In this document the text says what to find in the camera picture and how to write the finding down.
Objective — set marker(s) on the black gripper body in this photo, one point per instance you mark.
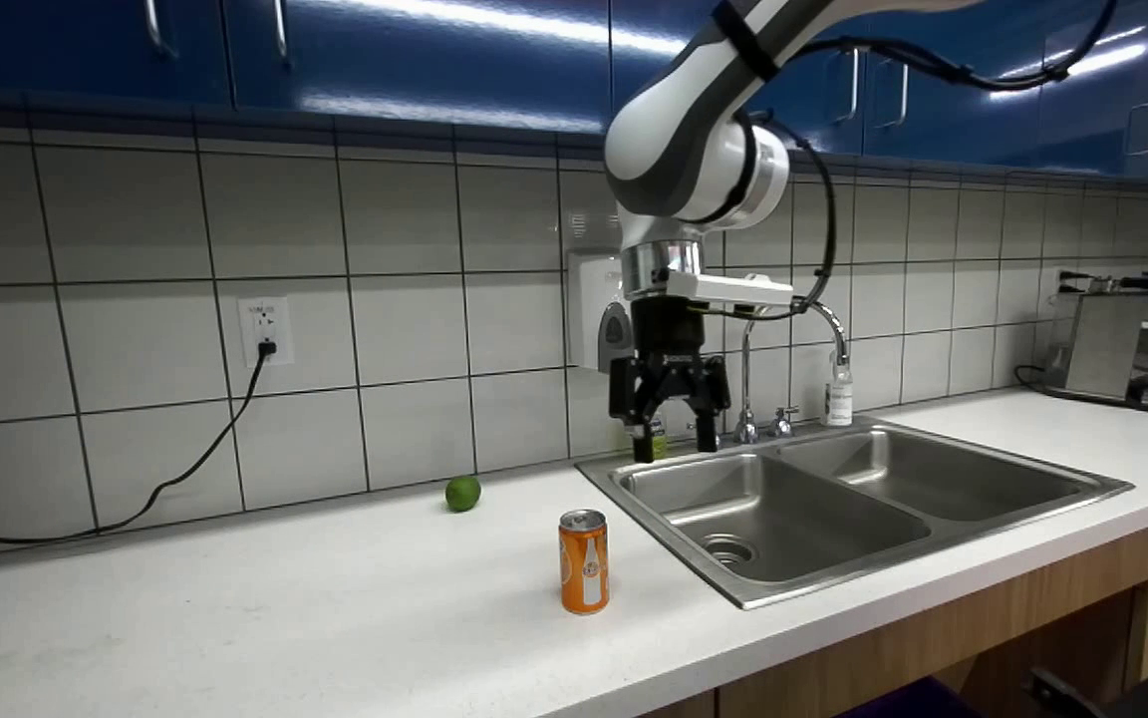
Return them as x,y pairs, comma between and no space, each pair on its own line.
668,362

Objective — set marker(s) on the orange soda can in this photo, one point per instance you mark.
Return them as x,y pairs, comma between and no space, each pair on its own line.
585,563

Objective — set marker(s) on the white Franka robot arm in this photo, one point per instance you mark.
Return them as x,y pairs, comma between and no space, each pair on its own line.
678,121

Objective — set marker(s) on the stainless steel double sink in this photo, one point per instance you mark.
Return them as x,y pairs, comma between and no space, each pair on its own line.
816,520

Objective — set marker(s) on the green dish soap bottle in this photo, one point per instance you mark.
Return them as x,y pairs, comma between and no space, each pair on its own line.
662,445

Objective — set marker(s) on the chrome gooseneck faucet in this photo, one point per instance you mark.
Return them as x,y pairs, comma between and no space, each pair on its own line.
747,429

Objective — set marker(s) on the clear pump soap bottle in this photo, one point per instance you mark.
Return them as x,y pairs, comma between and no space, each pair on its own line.
839,395

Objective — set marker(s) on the green lime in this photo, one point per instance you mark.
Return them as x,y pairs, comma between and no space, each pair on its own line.
466,494

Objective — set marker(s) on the wooden lower cabinets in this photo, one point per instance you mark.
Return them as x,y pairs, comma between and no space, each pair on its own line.
976,632

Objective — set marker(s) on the blue upper cabinets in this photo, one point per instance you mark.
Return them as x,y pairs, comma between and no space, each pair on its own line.
470,52

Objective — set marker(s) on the black silver coffee machine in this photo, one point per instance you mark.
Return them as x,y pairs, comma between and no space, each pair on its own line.
1117,345

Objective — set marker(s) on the black chair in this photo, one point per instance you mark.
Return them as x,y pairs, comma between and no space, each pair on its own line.
1134,701

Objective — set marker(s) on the white wall soap dispenser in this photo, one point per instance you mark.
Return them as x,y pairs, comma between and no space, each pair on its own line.
587,313

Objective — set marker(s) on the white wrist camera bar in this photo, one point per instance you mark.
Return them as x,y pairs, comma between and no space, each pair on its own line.
747,288

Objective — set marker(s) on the white wall power outlet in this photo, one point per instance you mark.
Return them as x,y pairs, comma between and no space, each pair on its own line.
265,329

